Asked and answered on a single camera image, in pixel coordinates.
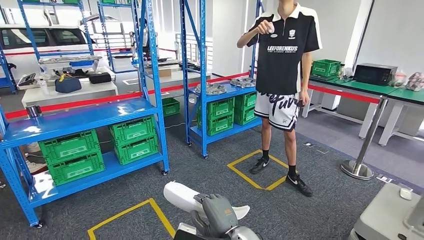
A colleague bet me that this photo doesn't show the white metal railing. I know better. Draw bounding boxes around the white metal railing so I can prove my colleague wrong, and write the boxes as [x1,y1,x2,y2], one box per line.
[174,32,213,67]

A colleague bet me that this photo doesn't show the white car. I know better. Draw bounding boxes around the white car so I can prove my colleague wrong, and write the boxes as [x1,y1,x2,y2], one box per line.
[0,24,99,82]

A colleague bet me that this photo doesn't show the clear plastic bag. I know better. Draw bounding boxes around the clear plastic bag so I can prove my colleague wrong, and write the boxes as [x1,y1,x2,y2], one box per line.
[405,71,424,92]
[390,71,408,88]

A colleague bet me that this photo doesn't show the green plastic crate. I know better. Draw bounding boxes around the green plastic crate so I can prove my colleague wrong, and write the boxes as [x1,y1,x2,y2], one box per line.
[205,113,235,137]
[47,151,106,187]
[233,106,257,127]
[205,96,236,121]
[108,115,157,146]
[38,129,101,164]
[113,135,161,167]
[310,58,342,78]
[161,96,181,117]
[233,91,258,113]

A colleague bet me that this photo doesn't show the grey cast metal part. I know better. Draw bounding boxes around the grey cast metal part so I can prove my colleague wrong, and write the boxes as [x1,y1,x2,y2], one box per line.
[230,76,258,89]
[195,83,214,96]
[210,82,228,96]

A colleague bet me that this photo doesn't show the blue steel shelf rack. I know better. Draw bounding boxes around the blue steel shelf rack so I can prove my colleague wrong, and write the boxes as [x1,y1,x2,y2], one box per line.
[16,0,95,62]
[0,0,170,229]
[97,0,140,74]
[178,0,266,160]

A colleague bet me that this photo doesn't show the green topped table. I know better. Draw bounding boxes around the green topped table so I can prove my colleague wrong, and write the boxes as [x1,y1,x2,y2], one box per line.
[301,75,400,140]
[377,85,424,147]

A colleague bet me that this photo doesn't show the black barrier post head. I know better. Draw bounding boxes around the black barrier post head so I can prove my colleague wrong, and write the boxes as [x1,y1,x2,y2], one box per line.
[25,104,43,119]

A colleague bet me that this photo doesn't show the navy bag yellow handle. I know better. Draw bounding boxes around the navy bag yellow handle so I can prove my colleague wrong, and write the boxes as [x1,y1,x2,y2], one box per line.
[54,73,83,95]

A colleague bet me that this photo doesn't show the black hard case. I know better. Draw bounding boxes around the black hard case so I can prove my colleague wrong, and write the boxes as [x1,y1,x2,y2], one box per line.
[88,71,113,85]

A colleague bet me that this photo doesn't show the black slotted tray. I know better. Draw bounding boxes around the black slotted tray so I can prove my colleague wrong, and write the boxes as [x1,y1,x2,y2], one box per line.
[16,72,37,89]

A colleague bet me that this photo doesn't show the black microwave oven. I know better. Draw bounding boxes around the black microwave oven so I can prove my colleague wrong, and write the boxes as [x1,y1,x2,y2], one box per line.
[353,62,398,87]

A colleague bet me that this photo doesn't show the chrome stanchion post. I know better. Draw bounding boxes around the chrome stanchion post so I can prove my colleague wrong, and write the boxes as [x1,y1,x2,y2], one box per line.
[340,95,389,181]

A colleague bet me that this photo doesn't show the white curved plastic part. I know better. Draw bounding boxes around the white curved plastic part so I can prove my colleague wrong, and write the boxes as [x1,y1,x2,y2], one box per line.
[163,180,251,221]

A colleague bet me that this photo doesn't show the white table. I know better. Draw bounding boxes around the white table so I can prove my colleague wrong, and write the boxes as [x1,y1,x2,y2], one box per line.
[20,80,119,109]
[145,70,213,100]

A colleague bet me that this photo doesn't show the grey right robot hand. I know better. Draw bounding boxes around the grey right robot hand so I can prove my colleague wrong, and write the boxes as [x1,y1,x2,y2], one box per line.
[190,193,239,238]

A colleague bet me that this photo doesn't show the silver metal car panel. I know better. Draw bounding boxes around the silver metal car panel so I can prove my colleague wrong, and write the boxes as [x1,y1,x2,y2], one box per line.
[38,55,104,66]

